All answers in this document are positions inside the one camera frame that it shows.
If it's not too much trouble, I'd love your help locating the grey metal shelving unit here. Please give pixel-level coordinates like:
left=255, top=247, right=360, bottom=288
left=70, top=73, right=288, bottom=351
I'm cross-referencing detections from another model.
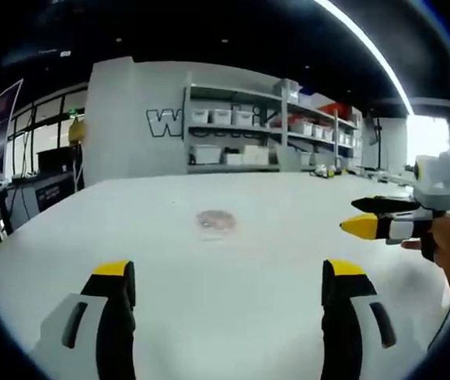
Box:
left=183, top=78, right=364, bottom=174

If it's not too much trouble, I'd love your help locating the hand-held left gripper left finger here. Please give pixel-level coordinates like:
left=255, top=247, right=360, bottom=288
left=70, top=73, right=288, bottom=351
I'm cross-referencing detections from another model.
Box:
left=30, top=260, right=137, bottom=380

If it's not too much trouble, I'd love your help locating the black monitor on stand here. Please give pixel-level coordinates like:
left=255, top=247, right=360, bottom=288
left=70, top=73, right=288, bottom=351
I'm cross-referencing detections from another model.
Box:
left=366, top=115, right=385, bottom=146

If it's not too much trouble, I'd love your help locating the cluster of small white objects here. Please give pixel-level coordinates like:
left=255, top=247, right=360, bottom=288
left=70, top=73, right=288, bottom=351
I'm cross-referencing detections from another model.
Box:
left=307, top=163, right=348, bottom=180

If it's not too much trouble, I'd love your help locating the ceiling light strip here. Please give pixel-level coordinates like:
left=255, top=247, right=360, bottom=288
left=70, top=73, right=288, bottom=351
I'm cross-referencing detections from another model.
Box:
left=315, top=0, right=415, bottom=116

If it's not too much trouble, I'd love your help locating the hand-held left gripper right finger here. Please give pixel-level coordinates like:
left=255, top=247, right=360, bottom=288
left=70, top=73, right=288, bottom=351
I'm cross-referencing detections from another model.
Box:
left=321, top=258, right=428, bottom=380

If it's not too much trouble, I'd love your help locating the black cabinet desk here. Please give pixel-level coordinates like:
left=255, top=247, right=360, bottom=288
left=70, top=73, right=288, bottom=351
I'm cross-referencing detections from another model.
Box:
left=33, top=173, right=78, bottom=213

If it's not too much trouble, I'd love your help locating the clear resealable bag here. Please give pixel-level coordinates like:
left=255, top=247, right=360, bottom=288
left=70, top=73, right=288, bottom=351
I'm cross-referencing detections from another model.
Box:
left=194, top=209, right=238, bottom=242

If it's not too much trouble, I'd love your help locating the black computer monitor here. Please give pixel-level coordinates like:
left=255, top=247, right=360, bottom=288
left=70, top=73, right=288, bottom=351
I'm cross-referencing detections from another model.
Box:
left=36, top=148, right=78, bottom=173

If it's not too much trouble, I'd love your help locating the row of white storage bins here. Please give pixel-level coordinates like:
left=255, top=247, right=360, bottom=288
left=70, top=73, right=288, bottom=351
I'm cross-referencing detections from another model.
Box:
left=189, top=106, right=359, bottom=167

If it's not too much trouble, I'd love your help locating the person's right hand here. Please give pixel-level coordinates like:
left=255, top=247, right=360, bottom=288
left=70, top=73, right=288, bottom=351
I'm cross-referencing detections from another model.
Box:
left=401, top=215, right=450, bottom=279

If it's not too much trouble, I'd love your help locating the yellow round object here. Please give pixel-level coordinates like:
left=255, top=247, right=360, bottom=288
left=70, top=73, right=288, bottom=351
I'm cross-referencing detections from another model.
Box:
left=69, top=117, right=87, bottom=146

